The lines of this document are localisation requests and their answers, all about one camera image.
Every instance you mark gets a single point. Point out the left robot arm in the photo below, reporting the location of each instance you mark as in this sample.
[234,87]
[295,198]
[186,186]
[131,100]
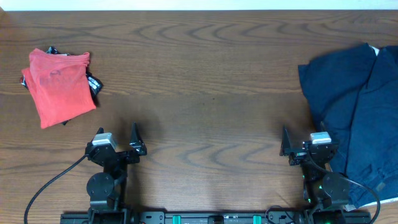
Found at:
[108,188]

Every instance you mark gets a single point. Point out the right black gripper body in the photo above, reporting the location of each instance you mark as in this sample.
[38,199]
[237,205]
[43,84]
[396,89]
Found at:
[298,158]

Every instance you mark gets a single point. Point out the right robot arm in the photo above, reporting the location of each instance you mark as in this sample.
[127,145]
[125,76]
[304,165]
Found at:
[324,190]

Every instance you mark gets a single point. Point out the folded red shirt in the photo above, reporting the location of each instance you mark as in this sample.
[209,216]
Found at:
[59,87]

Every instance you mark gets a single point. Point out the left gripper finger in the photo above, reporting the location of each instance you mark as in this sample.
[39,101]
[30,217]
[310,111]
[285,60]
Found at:
[100,131]
[136,141]

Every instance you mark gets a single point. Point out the black patterned folded garment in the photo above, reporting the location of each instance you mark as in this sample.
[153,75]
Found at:
[94,84]

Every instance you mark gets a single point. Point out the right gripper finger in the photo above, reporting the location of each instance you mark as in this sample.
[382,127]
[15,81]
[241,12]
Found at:
[286,147]
[322,126]

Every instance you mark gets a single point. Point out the navy blue garment pile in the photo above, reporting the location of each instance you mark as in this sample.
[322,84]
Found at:
[372,159]

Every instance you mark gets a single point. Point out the navy blue shorts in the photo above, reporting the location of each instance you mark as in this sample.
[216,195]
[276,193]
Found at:
[331,84]

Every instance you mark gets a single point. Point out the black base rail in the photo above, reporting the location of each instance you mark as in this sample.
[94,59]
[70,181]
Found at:
[269,217]

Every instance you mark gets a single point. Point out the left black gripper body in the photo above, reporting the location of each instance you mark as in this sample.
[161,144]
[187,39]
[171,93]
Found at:
[125,160]

